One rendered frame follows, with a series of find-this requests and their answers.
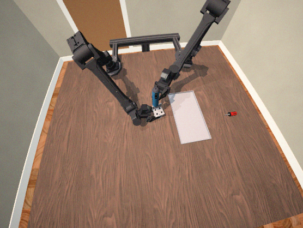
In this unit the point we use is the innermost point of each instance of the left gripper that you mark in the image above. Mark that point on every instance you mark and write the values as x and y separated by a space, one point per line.
164 89

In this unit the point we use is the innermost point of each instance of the blue electric screwdriver body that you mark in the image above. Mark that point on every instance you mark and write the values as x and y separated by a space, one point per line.
155 96

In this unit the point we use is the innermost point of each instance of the white l-shaped bracket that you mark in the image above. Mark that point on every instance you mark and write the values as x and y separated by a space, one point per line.
158 110

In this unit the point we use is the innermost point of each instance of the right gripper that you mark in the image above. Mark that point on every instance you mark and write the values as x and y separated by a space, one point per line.
152 117

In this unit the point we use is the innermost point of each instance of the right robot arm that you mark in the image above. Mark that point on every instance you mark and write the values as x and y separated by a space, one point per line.
85 52

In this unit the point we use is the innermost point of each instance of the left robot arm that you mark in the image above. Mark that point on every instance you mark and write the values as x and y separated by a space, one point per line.
219 9

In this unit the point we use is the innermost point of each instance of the white shallow tray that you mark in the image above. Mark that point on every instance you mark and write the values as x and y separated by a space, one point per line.
191 125

